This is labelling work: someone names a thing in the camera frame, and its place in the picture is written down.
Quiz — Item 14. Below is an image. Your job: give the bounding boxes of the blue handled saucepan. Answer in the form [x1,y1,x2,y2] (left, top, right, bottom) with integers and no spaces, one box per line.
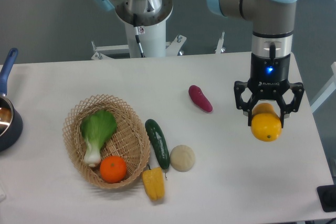
[1,48,23,152]

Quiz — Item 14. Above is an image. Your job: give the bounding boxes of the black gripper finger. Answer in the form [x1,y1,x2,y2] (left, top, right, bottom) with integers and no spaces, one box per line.
[234,81,259,126]
[275,81,305,128]

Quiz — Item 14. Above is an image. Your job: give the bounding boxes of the green bok choy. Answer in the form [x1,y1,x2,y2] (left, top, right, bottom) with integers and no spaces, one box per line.
[80,110,117,168]

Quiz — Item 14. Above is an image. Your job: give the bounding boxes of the yellow bell pepper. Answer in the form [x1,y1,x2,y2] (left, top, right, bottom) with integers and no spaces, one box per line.
[142,167,165,201]

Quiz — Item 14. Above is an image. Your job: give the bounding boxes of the green cucumber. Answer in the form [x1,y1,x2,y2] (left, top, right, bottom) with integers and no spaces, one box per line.
[145,119,170,170]

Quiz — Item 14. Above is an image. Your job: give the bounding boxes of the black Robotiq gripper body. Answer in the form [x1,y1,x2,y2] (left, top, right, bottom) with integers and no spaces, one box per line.
[247,54,290,102]

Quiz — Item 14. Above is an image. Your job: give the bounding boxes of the purple sweet potato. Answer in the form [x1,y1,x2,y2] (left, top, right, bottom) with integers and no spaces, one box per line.
[188,85,213,113]

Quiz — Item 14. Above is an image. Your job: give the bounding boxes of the yellow mango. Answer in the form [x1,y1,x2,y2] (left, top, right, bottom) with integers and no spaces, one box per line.
[250,103,282,142]

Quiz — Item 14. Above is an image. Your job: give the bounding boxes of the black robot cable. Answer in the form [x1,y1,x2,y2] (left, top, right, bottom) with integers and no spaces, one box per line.
[132,13,146,58]

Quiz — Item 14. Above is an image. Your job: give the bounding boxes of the orange fruit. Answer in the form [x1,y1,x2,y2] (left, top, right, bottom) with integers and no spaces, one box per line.
[100,156,127,184]

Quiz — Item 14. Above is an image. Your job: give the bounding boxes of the woven wicker basket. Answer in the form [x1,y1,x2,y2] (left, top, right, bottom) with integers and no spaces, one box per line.
[62,94,150,189]

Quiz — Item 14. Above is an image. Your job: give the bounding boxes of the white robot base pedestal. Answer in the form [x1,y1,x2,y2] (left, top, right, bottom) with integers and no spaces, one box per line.
[91,0,186,60]

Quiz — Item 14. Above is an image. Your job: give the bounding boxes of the white frame right side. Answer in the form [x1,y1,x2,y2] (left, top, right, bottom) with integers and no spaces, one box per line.
[310,62,335,113]

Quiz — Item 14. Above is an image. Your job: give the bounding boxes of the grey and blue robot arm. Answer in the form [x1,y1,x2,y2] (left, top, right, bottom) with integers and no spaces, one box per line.
[94,0,303,120]

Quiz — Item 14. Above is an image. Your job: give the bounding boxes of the black device at table edge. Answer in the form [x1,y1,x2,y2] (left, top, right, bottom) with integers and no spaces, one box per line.
[317,185,336,212]

